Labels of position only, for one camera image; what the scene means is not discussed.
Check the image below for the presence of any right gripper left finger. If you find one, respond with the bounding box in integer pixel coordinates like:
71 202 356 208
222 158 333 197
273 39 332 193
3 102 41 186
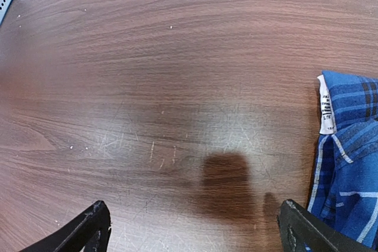
23 200 111 252

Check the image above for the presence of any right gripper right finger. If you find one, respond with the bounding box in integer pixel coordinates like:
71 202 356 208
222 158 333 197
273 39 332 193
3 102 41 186
278 199 372 251

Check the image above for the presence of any blue plaid folded shirt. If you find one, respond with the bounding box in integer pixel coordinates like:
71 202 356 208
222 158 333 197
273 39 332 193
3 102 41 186
307 71 377 250

